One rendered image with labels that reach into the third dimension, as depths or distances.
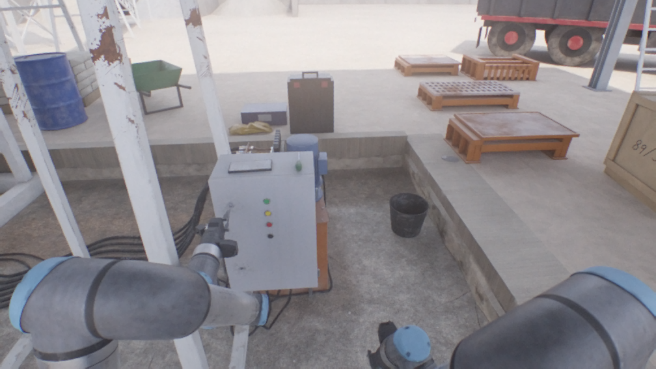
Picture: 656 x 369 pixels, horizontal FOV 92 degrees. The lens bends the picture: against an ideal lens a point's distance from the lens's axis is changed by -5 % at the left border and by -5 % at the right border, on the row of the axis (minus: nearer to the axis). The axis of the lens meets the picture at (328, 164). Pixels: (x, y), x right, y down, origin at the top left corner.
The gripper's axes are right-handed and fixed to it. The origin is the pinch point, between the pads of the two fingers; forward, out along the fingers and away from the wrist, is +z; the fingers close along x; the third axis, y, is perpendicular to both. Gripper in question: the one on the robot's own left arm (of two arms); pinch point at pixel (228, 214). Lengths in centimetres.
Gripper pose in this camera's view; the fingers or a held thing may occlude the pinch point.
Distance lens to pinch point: 131.9
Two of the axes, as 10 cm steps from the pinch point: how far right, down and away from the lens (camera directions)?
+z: -0.7, -4.7, 8.8
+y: -10.0, 0.4, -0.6
